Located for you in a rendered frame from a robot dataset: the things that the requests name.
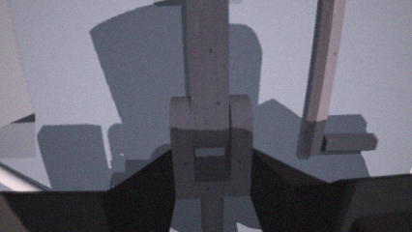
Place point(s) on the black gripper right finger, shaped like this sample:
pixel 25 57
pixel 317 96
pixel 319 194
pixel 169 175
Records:
pixel 286 199

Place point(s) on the grey flat bar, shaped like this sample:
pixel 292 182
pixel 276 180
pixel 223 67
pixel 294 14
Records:
pixel 208 42

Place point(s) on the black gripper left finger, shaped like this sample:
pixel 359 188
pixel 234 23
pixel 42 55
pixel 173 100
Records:
pixel 142 203

